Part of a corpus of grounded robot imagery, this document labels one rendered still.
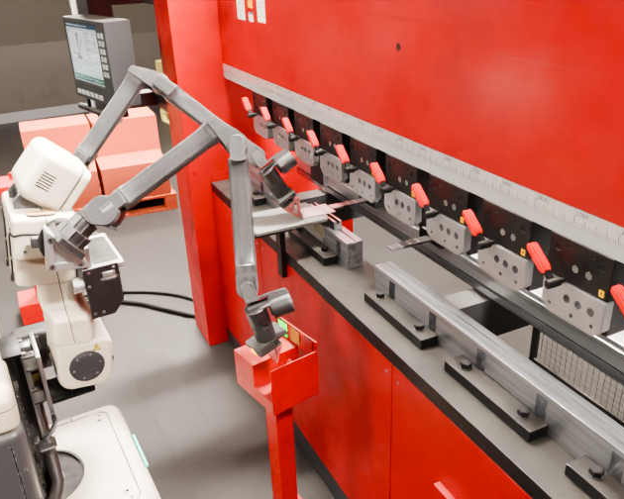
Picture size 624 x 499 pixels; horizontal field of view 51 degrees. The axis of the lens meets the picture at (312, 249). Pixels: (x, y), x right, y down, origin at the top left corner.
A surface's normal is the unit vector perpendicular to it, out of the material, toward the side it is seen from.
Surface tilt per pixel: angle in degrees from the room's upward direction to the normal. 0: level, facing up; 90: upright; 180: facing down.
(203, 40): 90
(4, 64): 90
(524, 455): 0
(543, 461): 0
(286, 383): 90
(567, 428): 90
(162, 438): 0
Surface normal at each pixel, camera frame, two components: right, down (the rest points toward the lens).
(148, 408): -0.04, -0.90
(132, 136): 0.42, 0.37
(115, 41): 0.64, 0.31
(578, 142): -0.90, 0.22
